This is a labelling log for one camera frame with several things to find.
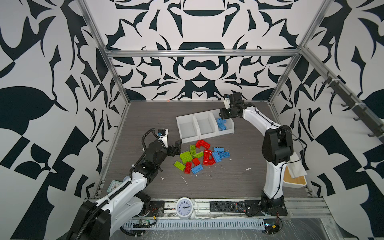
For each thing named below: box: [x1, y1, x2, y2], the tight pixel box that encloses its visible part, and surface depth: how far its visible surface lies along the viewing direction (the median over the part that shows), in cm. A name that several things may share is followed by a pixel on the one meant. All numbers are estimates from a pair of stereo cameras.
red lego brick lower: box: [184, 161, 193, 175], surface depth 88 cm
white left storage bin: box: [176, 114, 200, 143], surface depth 102 cm
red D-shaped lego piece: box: [202, 149, 216, 166], surface depth 92 cm
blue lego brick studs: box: [213, 147, 225, 152], surface depth 94 cm
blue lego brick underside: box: [218, 151, 231, 158], surface depth 93 cm
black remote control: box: [210, 201, 247, 213], surface depth 76 cm
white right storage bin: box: [210, 108, 235, 136], surface depth 101 cm
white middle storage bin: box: [193, 111, 218, 140], surface depth 104 cm
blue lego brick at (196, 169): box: [191, 163, 204, 175], surface depth 87 cm
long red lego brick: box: [195, 139, 207, 149], surface depth 97 cm
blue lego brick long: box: [212, 151, 222, 163], surface depth 91 cm
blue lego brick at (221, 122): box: [217, 118, 227, 131], surface depth 106 cm
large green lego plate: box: [179, 150, 193, 164], surface depth 92 cm
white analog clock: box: [175, 197, 196, 220], surface depth 74 cm
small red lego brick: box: [192, 157, 201, 166], surface depth 91 cm
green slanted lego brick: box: [193, 151, 204, 158], surface depth 93 cm
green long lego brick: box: [190, 144, 197, 156], surface depth 95 cm
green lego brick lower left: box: [173, 160, 186, 171], surface depth 89 cm
